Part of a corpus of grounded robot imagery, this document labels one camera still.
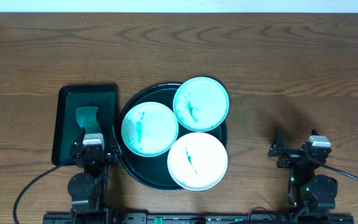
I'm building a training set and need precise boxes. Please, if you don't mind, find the green sponge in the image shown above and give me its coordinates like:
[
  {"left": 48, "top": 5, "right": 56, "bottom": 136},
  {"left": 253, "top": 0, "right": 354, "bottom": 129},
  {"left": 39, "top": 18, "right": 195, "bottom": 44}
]
[{"left": 75, "top": 106, "right": 101, "bottom": 134}]

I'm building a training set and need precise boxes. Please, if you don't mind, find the mint plate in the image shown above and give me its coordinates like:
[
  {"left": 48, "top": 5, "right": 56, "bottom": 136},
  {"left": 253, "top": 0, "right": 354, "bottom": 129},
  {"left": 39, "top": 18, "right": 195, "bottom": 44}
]
[
  {"left": 121, "top": 101, "right": 179, "bottom": 157},
  {"left": 173, "top": 77, "right": 230, "bottom": 132}
]

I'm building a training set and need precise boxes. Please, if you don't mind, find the white plate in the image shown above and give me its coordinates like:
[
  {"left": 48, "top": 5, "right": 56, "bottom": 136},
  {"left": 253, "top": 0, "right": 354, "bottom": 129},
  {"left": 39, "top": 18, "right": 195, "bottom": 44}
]
[{"left": 167, "top": 133, "right": 228, "bottom": 191}]

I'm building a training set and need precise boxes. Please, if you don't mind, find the mint plate top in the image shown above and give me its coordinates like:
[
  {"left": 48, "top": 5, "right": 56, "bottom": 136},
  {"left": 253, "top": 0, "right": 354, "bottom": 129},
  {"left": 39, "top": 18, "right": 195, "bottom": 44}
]
[{"left": 173, "top": 77, "right": 230, "bottom": 132}]

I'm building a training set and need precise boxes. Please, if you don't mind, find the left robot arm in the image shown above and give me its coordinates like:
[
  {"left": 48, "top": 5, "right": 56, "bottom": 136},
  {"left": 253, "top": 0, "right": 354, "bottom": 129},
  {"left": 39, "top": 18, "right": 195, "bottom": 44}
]
[{"left": 68, "top": 128, "right": 121, "bottom": 215}]

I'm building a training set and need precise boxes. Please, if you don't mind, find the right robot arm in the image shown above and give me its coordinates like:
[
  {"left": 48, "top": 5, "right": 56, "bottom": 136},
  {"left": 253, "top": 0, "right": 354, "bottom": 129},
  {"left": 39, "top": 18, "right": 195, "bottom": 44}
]
[{"left": 268, "top": 128, "right": 338, "bottom": 213}]

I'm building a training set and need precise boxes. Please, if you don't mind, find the rectangular dark green tray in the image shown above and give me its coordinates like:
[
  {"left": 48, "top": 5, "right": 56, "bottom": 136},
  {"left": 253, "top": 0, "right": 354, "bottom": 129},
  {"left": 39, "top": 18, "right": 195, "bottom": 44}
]
[{"left": 52, "top": 84, "right": 117, "bottom": 166}]

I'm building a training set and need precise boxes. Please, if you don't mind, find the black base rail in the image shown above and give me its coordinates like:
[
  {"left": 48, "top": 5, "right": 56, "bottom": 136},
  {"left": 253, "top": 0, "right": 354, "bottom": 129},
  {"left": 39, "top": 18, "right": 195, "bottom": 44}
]
[{"left": 42, "top": 211, "right": 356, "bottom": 224}]

